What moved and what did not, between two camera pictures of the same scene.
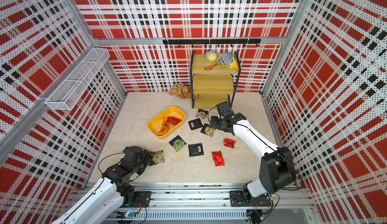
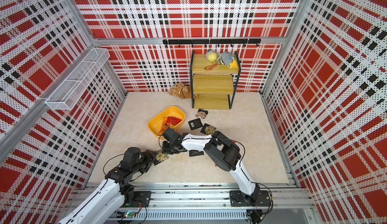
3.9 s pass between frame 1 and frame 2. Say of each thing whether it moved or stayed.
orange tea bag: stayed
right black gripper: moved
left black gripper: stayed
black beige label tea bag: moved
